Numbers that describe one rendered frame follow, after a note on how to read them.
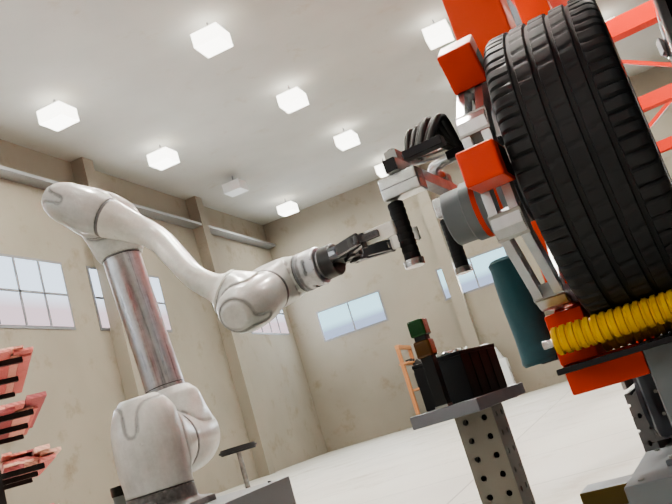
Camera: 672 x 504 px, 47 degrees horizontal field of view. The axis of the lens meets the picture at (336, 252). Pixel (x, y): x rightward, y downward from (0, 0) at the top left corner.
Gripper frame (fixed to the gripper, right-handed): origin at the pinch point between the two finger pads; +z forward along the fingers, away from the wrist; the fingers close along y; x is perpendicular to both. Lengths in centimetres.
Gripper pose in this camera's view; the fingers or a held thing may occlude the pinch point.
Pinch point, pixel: (402, 231)
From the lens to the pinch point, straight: 168.1
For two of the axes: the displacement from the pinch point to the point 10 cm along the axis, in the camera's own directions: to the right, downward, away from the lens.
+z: 8.4, -3.5, -4.1
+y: -4.5, -0.6, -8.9
